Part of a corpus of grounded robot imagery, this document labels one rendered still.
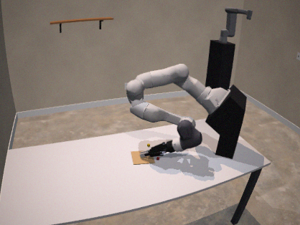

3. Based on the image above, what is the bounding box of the tan flat mat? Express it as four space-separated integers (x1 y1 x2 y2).
131 151 155 165

